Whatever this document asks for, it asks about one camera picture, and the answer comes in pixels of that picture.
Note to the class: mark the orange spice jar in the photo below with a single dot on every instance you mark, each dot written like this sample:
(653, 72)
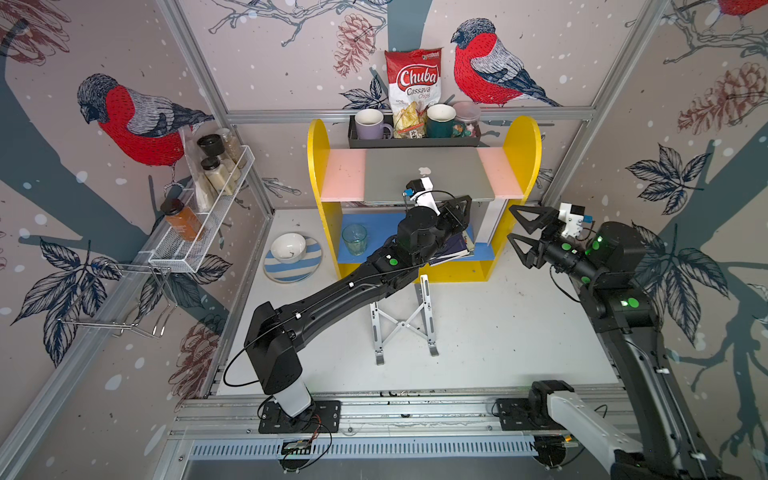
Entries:
(181, 218)

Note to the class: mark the white wire spice rack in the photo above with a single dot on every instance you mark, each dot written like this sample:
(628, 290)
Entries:
(211, 209)

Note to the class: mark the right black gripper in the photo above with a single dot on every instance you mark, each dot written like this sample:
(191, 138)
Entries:
(535, 254)

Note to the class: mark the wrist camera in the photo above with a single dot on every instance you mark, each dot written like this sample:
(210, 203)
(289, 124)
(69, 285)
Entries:
(572, 218)
(419, 192)

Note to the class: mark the yellow shelf unit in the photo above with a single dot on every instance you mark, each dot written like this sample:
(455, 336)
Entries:
(338, 176)

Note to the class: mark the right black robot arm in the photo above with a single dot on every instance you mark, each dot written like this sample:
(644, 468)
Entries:
(624, 317)

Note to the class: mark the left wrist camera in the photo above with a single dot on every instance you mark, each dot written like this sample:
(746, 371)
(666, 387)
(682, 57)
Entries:
(419, 192)

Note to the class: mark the red chips bag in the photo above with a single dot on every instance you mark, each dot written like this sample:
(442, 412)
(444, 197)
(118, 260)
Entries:
(414, 82)

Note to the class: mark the purple mug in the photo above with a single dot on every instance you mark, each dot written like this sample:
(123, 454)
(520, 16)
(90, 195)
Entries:
(370, 125)

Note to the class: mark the silver laptop stand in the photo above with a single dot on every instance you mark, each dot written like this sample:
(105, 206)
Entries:
(421, 323)

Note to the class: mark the silver laptop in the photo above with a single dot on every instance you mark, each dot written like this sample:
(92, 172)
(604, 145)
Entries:
(458, 171)

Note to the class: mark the clear spice jar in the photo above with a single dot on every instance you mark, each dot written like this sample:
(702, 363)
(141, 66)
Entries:
(232, 145)

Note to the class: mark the black lid spice jar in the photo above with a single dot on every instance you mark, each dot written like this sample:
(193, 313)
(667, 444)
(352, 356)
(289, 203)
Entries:
(213, 146)
(218, 175)

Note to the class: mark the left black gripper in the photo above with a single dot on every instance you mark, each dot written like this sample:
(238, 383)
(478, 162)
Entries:
(452, 215)

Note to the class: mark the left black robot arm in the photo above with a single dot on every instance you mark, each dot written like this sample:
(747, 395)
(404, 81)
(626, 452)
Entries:
(276, 335)

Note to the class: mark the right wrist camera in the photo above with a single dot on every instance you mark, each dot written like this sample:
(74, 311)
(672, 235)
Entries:
(572, 218)

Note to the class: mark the dark blue book stack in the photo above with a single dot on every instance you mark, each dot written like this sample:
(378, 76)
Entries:
(457, 247)

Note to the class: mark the green drinking glass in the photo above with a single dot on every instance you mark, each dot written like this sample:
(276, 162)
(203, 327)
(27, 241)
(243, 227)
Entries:
(355, 237)

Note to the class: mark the wire hook rack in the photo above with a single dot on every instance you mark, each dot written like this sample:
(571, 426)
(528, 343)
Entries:
(142, 303)

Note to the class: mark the blue striped plate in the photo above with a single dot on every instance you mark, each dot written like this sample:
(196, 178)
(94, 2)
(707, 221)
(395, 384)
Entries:
(294, 272)

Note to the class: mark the black tray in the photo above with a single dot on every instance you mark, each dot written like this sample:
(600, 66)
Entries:
(356, 143)

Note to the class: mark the green mug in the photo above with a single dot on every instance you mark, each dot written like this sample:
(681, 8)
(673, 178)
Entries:
(440, 121)

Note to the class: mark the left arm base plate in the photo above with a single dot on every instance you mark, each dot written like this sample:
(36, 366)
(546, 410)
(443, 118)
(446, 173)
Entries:
(321, 415)

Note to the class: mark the white book upright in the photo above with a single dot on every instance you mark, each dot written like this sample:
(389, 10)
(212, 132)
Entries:
(490, 219)

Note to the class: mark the white bowl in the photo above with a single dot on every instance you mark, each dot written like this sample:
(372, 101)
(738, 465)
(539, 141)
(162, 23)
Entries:
(289, 248)

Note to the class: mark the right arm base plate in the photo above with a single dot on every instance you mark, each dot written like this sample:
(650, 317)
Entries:
(516, 414)

